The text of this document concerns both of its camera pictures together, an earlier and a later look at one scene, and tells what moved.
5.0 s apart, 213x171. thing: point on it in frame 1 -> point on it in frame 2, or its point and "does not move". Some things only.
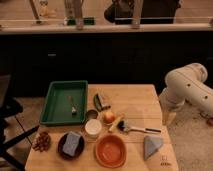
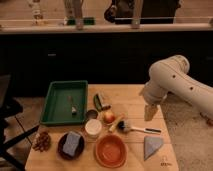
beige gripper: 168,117 -> 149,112
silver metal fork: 72,105 does not move
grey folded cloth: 151,146 does not move
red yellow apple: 109,117 does not move
